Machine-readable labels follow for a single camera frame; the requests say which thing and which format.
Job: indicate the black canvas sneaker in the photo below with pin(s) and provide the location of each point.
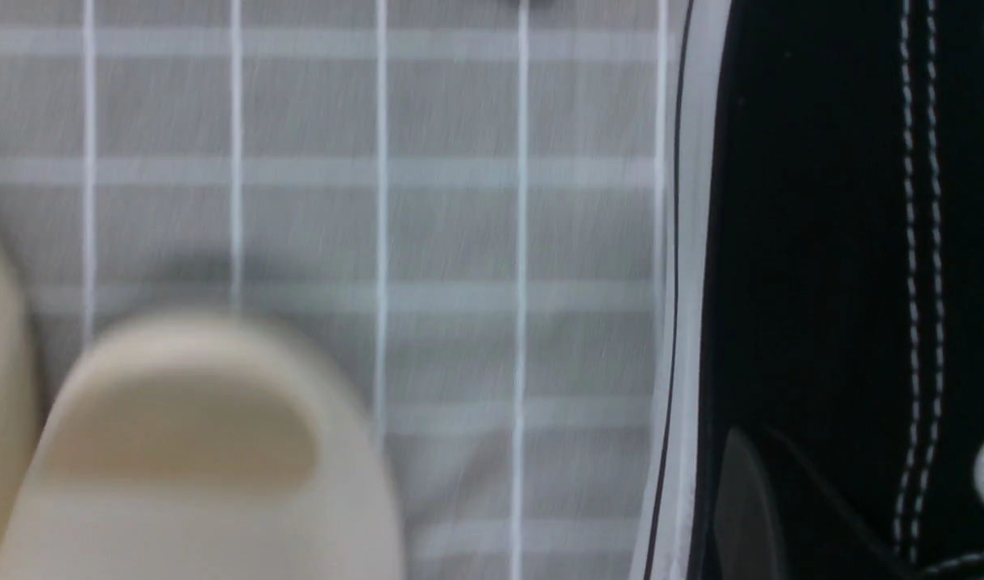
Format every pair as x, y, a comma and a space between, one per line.
823, 266

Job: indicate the cream foam slipper right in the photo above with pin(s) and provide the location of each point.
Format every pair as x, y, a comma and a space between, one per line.
198, 445

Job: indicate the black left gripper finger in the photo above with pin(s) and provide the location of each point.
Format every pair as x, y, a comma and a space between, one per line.
746, 527

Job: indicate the grey checked floor mat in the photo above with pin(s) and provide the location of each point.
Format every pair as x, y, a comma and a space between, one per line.
463, 204

